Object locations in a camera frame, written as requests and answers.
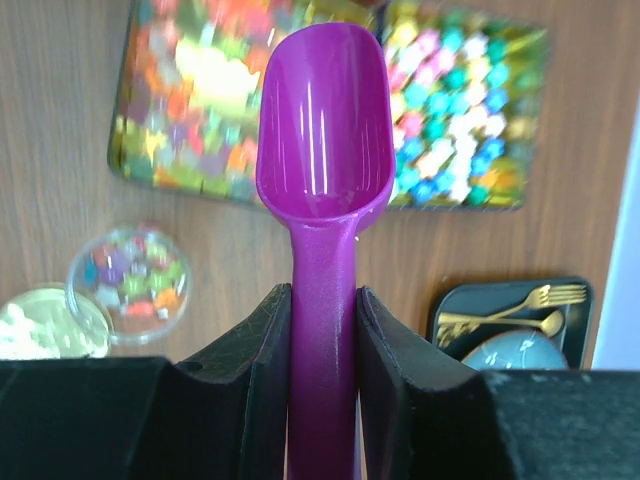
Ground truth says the gold spoon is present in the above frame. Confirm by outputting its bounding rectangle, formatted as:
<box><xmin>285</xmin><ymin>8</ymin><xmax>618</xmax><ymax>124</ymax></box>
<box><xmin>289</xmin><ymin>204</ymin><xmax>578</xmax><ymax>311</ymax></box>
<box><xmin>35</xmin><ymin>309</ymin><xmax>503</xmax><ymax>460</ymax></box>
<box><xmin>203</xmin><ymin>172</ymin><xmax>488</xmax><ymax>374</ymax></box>
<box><xmin>438</xmin><ymin>310</ymin><xmax>565</xmax><ymax>337</ymax></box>

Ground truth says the candy tin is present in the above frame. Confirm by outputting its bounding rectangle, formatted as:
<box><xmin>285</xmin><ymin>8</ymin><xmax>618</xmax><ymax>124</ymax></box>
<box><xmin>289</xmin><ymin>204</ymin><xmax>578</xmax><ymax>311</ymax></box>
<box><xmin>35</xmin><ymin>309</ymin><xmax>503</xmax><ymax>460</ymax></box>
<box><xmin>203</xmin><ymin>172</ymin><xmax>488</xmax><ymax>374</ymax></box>
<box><xmin>377</xmin><ymin>1</ymin><xmax>549</xmax><ymax>211</ymax></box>
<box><xmin>108</xmin><ymin>1</ymin><xmax>377</xmax><ymax>205</ymax></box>

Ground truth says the gold fork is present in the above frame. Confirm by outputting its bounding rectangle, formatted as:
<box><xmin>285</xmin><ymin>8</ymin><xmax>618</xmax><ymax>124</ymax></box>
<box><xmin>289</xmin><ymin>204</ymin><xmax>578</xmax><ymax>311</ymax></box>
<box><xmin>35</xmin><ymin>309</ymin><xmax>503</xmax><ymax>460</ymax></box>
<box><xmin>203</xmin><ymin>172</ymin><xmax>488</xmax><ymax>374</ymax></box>
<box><xmin>438</xmin><ymin>284</ymin><xmax>587</xmax><ymax>324</ymax></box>

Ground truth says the black serving tray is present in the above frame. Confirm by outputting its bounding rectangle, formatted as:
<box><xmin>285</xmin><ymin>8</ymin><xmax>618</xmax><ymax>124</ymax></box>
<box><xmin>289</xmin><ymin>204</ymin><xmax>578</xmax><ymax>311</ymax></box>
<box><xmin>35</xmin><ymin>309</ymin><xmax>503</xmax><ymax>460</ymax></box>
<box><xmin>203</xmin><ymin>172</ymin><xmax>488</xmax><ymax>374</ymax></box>
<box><xmin>426</xmin><ymin>277</ymin><xmax>595</xmax><ymax>369</ymax></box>

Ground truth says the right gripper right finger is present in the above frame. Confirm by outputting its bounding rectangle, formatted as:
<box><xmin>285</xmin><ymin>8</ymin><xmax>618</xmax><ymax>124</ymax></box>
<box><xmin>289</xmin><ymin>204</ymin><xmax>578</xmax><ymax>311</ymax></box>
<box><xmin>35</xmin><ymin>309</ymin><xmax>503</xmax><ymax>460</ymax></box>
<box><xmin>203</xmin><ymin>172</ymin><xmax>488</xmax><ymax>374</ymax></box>
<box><xmin>357</xmin><ymin>287</ymin><xmax>639</xmax><ymax>479</ymax></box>

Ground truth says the blue ceramic plate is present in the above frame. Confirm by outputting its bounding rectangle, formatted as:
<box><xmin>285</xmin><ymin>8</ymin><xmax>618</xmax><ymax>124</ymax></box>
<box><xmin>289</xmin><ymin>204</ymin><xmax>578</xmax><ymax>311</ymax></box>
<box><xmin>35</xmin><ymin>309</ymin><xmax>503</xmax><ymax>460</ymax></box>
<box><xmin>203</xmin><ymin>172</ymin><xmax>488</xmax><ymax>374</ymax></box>
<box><xmin>461</xmin><ymin>330</ymin><xmax>569</xmax><ymax>370</ymax></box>

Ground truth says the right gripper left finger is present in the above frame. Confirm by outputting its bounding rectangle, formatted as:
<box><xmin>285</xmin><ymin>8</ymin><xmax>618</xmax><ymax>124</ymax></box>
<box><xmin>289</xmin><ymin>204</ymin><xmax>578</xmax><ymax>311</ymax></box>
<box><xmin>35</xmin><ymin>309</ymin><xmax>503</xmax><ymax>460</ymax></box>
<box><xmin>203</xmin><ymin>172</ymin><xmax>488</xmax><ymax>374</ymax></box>
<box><xmin>1</xmin><ymin>284</ymin><xmax>291</xmax><ymax>479</ymax></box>

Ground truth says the gold jar lid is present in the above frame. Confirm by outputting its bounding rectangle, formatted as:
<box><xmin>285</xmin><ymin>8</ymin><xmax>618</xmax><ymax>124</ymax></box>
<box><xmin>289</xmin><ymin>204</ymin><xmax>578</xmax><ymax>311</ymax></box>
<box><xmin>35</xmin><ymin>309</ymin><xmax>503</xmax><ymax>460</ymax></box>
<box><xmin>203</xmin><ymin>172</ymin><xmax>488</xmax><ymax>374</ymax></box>
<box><xmin>1</xmin><ymin>284</ymin><xmax>112</xmax><ymax>360</ymax></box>

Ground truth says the purple plastic scoop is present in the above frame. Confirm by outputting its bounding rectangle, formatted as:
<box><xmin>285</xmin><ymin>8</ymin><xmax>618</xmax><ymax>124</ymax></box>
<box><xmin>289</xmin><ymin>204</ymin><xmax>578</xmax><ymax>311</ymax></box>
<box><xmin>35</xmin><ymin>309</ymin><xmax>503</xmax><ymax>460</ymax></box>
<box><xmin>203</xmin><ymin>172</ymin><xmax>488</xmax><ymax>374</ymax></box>
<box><xmin>256</xmin><ymin>23</ymin><xmax>396</xmax><ymax>479</ymax></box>

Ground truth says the clear plastic jar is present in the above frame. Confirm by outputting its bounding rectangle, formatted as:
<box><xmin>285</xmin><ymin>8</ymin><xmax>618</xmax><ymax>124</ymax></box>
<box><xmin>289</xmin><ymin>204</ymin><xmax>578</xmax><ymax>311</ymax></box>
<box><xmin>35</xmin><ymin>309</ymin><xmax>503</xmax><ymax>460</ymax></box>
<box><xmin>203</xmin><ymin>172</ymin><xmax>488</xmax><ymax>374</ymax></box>
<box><xmin>65</xmin><ymin>226</ymin><xmax>193</xmax><ymax>347</ymax></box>

